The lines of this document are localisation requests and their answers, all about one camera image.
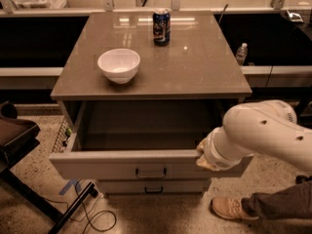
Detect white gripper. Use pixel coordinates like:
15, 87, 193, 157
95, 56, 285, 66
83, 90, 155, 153
196, 128, 242, 171

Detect grey top drawer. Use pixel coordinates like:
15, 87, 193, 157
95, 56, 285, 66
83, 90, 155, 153
50, 100, 252, 180

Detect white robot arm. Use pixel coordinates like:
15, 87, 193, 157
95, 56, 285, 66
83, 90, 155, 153
196, 100, 312, 173

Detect grey drawer cabinet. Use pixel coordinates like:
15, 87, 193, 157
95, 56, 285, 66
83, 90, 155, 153
50, 11, 253, 197

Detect tan shoe near cabinet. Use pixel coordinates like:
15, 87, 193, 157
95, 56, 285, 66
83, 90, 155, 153
211, 197, 257, 220

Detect person's trousered leg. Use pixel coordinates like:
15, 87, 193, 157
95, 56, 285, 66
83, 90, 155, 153
241, 181, 312, 219

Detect clear plastic water bottle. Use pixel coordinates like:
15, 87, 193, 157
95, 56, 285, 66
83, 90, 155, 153
235, 43, 248, 65

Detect white bowl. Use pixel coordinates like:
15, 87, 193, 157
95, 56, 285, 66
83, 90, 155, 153
97, 49, 140, 84

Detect blue soda can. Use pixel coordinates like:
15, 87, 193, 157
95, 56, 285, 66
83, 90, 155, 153
153, 8, 171, 46

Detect black metal stand leg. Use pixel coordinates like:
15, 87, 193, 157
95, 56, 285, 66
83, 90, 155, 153
0, 169, 99, 234

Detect wire basket with items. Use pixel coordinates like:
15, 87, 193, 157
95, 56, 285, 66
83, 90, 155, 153
52, 119, 72, 153

